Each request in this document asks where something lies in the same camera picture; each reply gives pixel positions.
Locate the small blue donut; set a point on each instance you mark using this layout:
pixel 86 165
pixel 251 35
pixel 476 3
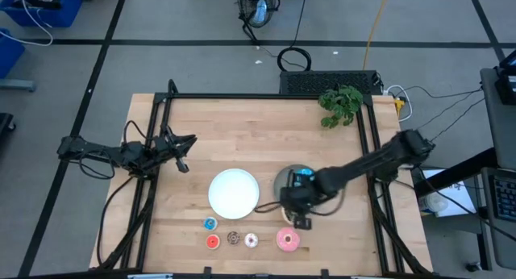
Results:
pixel 210 223

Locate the clear plastic cup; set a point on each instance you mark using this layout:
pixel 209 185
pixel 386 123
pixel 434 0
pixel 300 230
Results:
pixel 434 202

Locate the small chocolate donut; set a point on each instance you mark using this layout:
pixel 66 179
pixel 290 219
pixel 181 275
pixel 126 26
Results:
pixel 233 238

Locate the green potted plant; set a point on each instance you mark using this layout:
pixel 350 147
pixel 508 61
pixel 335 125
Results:
pixel 340 103

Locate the black aluminium table frame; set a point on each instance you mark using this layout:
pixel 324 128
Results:
pixel 262 96

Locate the black curved corner bracket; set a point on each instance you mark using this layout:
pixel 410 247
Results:
pixel 172 87

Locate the black computer monitor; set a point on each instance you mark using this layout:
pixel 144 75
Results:
pixel 508 85

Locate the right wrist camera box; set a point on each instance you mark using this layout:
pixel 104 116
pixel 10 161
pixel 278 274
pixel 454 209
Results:
pixel 303 223

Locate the white plate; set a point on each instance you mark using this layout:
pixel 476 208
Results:
pixel 234 194

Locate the large blue donut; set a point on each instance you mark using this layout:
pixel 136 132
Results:
pixel 304 174

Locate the large pink donut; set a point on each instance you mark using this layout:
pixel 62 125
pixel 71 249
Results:
pixel 288 239

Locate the black perforated computer case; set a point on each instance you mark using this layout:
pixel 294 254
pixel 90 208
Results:
pixel 322 82

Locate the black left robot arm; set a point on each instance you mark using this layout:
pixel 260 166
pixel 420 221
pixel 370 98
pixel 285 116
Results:
pixel 101 154

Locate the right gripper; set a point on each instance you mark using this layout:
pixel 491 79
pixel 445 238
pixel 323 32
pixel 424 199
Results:
pixel 300 196

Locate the black floor fan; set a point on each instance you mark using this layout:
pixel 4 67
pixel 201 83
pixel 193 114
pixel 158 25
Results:
pixel 258 11

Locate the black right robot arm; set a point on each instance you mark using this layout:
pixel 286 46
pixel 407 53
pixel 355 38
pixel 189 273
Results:
pixel 371 160

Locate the black table clamp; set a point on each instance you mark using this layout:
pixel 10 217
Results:
pixel 207 271
pixel 324 273

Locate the grey plate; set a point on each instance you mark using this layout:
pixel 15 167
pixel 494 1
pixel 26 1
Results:
pixel 282 178

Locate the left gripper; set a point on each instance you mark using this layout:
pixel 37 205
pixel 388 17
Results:
pixel 165 150

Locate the small red donut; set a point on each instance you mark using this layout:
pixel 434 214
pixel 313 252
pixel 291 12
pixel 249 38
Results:
pixel 213 242

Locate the small white sprinkled donut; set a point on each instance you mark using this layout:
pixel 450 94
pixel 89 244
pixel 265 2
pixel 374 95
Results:
pixel 251 240

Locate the blue storage bin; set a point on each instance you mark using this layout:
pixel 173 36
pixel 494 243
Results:
pixel 60 13
pixel 10 53

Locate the white paper sheet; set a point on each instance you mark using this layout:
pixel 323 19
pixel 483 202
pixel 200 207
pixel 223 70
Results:
pixel 459 194

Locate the black keyboard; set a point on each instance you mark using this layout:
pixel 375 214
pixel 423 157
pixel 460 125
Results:
pixel 506 198

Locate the grey office desk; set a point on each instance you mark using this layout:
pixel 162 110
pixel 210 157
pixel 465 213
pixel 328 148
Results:
pixel 493 238
pixel 500 126

